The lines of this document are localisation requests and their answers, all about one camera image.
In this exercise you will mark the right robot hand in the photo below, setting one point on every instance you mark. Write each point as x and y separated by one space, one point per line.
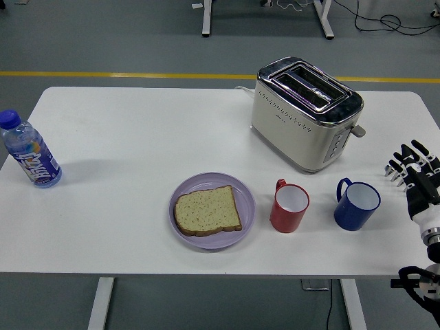
423 196

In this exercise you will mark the blue enamel cup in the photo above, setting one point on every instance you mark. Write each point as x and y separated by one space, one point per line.
352 220

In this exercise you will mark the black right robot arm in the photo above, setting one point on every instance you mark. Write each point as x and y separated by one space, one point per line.
433 237

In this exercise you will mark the red enamel cup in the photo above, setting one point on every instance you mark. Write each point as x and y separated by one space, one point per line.
285 220

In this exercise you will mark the slice of bread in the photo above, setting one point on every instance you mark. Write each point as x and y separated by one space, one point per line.
206 209

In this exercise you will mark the metal toast rack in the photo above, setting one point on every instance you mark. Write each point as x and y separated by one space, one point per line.
388 170

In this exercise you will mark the black bar under table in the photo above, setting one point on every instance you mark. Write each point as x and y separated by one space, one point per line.
395 284

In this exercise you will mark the grey box under table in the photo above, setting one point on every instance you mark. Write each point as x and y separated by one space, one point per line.
314 284

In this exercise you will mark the cream and chrome toaster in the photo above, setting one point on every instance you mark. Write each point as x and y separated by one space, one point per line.
292 137

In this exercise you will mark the caster wheel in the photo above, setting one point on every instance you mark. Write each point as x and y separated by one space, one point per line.
436 13

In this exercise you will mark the white background table leg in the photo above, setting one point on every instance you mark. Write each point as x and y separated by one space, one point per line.
323 17
207 17

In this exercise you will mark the purple plate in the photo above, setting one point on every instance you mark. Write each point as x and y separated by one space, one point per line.
206 242

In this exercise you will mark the white paper scrap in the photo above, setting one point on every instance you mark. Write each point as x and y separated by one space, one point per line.
197 5

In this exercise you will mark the yellow floor tape line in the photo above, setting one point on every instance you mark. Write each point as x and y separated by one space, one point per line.
103 74

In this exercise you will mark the blue-capped drink bottle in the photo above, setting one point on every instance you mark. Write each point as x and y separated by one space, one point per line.
34 161

